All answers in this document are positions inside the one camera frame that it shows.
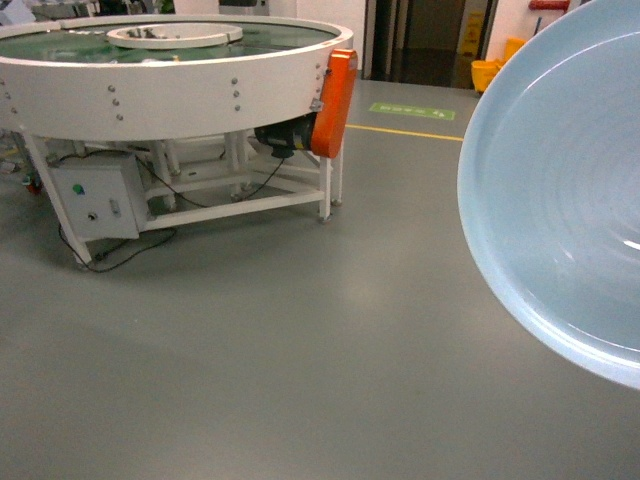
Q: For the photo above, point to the light blue round tray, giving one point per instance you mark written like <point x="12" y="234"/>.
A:
<point x="548" y="188"/>

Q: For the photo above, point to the orange motor guard cover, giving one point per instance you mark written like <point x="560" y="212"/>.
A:
<point x="328" y="131"/>

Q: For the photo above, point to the black electric motor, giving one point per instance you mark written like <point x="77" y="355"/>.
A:
<point x="288" y="136"/>

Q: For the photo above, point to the white round conveyor table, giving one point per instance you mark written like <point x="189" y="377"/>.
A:
<point x="182" y="94"/>

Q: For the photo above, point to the white electrical control box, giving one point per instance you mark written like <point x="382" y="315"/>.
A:
<point x="103" y="196"/>

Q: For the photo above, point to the yellow mop bucket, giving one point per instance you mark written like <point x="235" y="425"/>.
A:
<point x="484" y="71"/>

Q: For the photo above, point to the yellow wet floor sign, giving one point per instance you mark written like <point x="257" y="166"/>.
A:
<point x="470" y="42"/>

